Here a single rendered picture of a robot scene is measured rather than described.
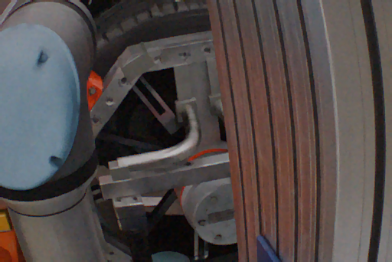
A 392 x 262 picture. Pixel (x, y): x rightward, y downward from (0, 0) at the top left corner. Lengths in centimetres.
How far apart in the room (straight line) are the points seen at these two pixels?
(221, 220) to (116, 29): 40
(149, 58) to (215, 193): 26
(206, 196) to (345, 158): 107
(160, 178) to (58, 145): 86
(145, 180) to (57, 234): 79
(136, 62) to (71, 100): 97
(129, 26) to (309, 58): 118
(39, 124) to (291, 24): 20
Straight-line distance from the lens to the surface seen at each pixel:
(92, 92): 156
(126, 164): 141
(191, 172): 143
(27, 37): 59
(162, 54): 156
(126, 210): 141
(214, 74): 158
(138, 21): 162
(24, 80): 58
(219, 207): 153
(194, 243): 185
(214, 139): 164
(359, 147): 45
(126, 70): 155
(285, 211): 57
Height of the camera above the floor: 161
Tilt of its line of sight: 24 degrees down
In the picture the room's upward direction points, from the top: 8 degrees counter-clockwise
